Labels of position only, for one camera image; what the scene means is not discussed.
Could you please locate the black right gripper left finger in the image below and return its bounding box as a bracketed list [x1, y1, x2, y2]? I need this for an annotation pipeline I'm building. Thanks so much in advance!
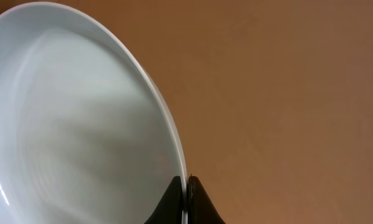
[145, 176, 183, 224]

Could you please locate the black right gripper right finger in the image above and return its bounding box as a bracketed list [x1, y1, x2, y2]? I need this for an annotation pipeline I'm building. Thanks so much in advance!
[187, 175, 225, 224]

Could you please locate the light blue plate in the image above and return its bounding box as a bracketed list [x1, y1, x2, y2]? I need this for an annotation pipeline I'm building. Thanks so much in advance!
[0, 2, 187, 223]

